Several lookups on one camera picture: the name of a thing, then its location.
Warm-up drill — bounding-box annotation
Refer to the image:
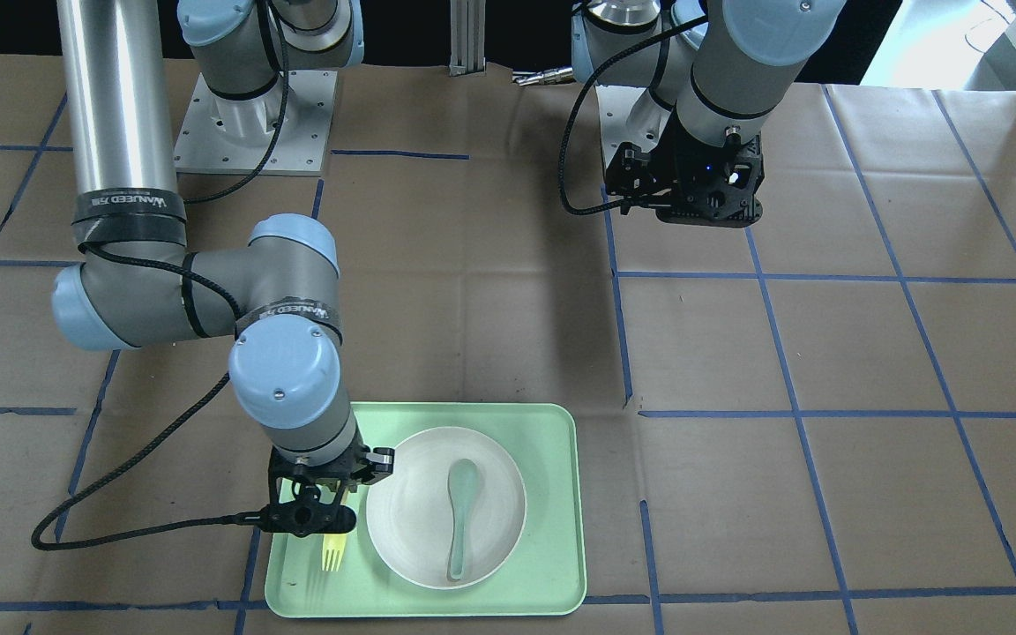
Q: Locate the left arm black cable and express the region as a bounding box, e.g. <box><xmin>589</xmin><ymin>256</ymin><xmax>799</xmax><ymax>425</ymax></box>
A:
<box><xmin>558</xmin><ymin>13</ymin><xmax>712</xmax><ymax>217</ymax></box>

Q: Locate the white round plate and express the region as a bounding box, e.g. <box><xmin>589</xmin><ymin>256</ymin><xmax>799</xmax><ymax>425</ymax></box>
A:
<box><xmin>364</xmin><ymin>427</ymin><xmax>527</xmax><ymax>590</ymax></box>

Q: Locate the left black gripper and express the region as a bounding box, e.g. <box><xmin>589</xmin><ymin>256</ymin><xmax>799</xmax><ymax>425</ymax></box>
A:
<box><xmin>605</xmin><ymin>132</ymin><xmax>765</xmax><ymax>228</ymax></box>

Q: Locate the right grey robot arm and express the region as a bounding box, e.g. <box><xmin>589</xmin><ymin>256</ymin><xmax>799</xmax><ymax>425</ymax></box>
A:
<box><xmin>51</xmin><ymin>1</ymin><xmax>394</xmax><ymax>537</ymax></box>

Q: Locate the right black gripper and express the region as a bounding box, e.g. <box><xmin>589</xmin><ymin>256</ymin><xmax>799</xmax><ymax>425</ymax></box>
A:
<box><xmin>257</xmin><ymin>445</ymin><xmax>395</xmax><ymax>538</ymax></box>

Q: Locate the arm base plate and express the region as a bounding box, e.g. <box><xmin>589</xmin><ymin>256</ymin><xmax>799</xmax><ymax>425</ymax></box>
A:
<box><xmin>596</xmin><ymin>86</ymin><xmax>675</xmax><ymax>169</ymax></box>
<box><xmin>173</xmin><ymin>70</ymin><xmax>339</xmax><ymax>176</ymax></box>

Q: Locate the teal green spoon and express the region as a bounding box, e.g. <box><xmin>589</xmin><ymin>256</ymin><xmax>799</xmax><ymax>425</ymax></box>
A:
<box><xmin>447</xmin><ymin>459</ymin><xmax>481</xmax><ymax>581</ymax></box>

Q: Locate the light green tray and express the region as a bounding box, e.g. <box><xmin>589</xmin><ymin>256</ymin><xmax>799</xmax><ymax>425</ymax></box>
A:
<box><xmin>265</xmin><ymin>402</ymin><xmax>587</xmax><ymax>618</ymax></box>

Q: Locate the yellow plastic fork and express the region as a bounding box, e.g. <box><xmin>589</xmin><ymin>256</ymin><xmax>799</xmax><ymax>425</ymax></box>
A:
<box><xmin>321</xmin><ymin>532</ymin><xmax>347</xmax><ymax>573</ymax></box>

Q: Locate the aluminium profile post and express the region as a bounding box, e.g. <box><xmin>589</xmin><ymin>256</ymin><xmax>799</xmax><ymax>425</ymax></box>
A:
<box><xmin>448</xmin><ymin>0</ymin><xmax>487</xmax><ymax>77</ymax></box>

